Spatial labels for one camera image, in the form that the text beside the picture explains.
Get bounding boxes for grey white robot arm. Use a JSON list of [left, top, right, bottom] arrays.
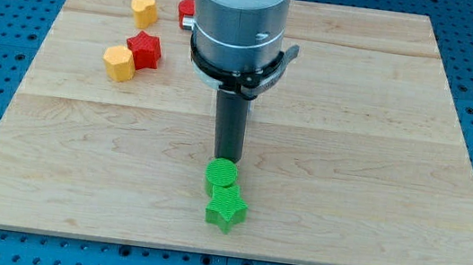
[[193, 0, 290, 73]]

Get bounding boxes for green circle block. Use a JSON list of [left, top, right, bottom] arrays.
[[205, 157, 239, 197]]

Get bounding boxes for red circle block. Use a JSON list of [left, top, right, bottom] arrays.
[[178, 0, 196, 30]]

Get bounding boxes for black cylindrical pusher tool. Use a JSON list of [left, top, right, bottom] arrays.
[[214, 91, 250, 163]]

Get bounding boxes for green star block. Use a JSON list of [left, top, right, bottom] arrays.
[[205, 185, 248, 234]]

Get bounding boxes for light wooden board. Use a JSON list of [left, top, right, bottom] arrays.
[[0, 0, 473, 265]]

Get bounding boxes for red star block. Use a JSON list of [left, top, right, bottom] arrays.
[[127, 31, 162, 70]]

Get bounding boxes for yellow hexagon block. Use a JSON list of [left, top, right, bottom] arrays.
[[102, 45, 136, 82]]

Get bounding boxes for yellow heart block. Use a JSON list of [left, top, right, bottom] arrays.
[[130, 0, 158, 30]]

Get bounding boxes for black tool clamp ring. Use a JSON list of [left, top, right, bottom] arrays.
[[184, 31, 301, 107]]

